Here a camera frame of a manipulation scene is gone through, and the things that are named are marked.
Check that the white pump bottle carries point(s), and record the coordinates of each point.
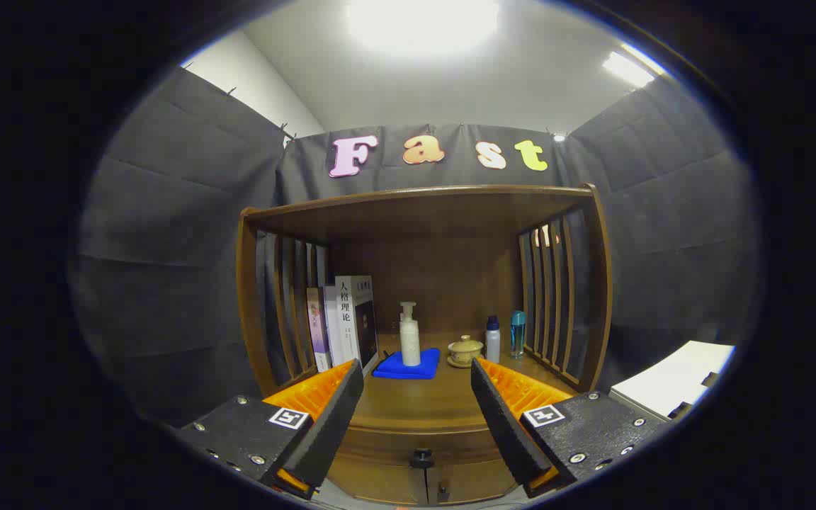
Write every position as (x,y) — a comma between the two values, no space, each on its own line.
(410,343)

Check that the beige lidded tea cup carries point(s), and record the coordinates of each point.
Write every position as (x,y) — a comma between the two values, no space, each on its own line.
(465,348)

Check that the clear blue bottle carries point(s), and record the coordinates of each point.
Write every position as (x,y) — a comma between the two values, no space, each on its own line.
(517,336)

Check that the large ceiling light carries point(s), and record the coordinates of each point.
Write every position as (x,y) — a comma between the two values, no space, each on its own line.
(422,21)

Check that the purple book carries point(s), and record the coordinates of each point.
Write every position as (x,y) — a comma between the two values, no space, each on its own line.
(317,333)

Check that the wooden countertop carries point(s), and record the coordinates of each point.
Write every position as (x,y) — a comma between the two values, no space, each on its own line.
(422,400)

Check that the thick white book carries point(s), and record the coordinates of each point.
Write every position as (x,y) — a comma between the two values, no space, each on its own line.
(346,319)

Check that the beige saucer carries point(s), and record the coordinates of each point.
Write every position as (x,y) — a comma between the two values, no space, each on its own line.
(459,365)

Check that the wooden drawer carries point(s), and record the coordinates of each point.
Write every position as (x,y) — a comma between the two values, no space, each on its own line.
(380,443)

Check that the white bottle with dark cap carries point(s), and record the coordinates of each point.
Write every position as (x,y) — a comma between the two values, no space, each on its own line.
(493,347)

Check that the black cabinet door knob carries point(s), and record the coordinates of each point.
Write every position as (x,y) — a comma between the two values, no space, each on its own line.
(442,490)

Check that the black drawer knob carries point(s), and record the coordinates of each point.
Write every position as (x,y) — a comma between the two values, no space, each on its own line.
(421,459)

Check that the ceiling strip light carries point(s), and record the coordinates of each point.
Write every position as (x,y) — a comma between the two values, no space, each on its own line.
(627,69)

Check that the thin white book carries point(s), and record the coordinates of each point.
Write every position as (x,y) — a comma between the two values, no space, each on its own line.
(332,333)

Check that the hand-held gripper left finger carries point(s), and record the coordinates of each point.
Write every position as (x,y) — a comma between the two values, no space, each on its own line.
(330,425)

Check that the blue folded cloth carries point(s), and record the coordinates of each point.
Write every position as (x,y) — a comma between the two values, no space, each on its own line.
(394,368)

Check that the wooden cabinet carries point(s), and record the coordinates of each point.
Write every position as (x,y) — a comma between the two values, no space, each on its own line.
(436,269)

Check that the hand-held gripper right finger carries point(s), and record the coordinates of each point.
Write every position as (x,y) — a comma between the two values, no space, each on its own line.
(503,425)

